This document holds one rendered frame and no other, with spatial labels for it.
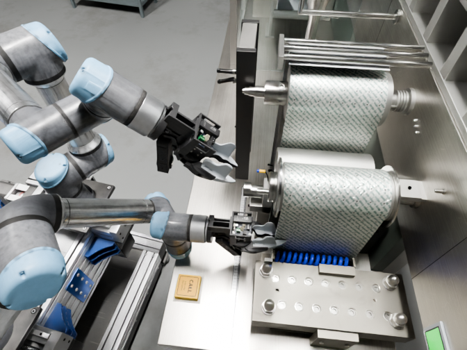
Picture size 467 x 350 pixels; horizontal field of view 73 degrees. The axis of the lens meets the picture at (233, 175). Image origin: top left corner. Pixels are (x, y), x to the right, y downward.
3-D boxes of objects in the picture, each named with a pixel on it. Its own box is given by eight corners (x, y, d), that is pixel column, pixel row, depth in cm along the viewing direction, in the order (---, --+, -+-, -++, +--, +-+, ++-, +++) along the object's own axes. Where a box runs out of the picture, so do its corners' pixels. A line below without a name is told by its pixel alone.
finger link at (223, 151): (250, 158, 70) (217, 143, 65) (233, 169, 74) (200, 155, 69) (249, 146, 72) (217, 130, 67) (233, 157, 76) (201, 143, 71)
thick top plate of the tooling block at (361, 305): (254, 267, 94) (256, 259, 89) (392, 281, 92) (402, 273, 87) (251, 326, 85) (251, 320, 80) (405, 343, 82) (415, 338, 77)
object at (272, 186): (269, 164, 78) (269, 184, 72) (278, 165, 78) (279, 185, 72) (267, 188, 83) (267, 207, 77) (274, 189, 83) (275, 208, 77)
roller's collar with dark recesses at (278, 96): (264, 94, 90) (265, 74, 85) (285, 95, 90) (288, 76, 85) (263, 109, 87) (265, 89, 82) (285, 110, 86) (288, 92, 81)
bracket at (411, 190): (394, 182, 75) (397, 177, 74) (419, 184, 75) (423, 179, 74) (398, 200, 72) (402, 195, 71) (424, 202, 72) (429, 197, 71)
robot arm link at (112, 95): (85, 62, 59) (92, 46, 52) (139, 96, 64) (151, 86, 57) (64, 97, 57) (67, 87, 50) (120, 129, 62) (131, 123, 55)
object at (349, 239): (272, 248, 93) (279, 218, 78) (354, 257, 91) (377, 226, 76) (272, 251, 92) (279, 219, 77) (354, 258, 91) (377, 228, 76)
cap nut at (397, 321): (387, 312, 81) (394, 308, 77) (402, 314, 81) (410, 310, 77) (390, 328, 79) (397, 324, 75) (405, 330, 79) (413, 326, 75)
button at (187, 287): (179, 276, 100) (178, 273, 98) (201, 278, 99) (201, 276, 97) (174, 298, 96) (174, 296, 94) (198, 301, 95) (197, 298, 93)
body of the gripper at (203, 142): (218, 155, 61) (165, 121, 56) (193, 172, 67) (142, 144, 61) (224, 126, 66) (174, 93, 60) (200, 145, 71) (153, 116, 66)
